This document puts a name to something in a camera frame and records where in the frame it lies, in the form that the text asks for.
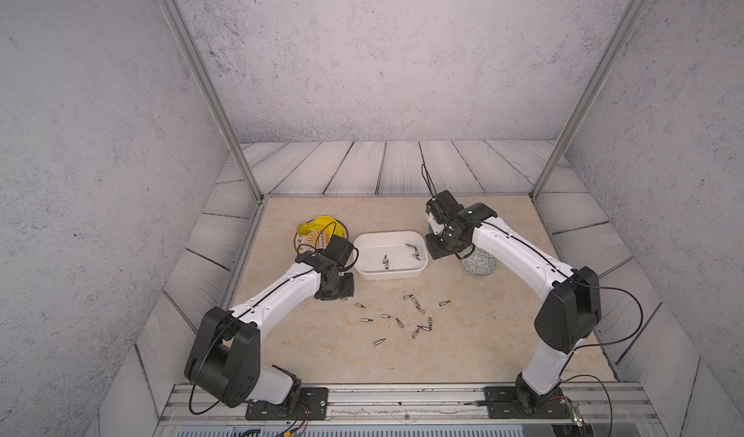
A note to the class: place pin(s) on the right aluminium frame post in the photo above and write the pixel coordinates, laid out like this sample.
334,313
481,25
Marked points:
620,35

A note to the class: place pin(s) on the yellow banana bunch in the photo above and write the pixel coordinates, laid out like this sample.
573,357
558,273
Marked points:
325,224

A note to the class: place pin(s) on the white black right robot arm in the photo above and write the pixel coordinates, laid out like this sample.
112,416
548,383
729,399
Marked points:
571,305

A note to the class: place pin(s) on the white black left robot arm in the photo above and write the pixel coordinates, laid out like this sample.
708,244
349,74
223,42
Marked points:
226,357

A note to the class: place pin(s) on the white rectangular storage box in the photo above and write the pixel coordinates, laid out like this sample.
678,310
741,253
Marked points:
374,246

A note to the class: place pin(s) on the patterned ceramic jar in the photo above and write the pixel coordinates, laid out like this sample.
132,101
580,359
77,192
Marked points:
477,262

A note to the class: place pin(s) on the left aluminium frame post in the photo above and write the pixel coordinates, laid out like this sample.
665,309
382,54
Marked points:
187,46

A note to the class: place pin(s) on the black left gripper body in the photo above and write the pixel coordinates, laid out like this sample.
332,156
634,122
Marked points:
343,288

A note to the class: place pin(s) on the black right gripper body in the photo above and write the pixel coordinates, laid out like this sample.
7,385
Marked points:
441,244

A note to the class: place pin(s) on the aluminium frame post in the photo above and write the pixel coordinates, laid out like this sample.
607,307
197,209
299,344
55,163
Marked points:
620,35
187,46

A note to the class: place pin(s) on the patterned round plate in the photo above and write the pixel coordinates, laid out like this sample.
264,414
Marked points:
314,241

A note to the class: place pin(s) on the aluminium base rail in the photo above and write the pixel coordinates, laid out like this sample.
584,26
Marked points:
586,408

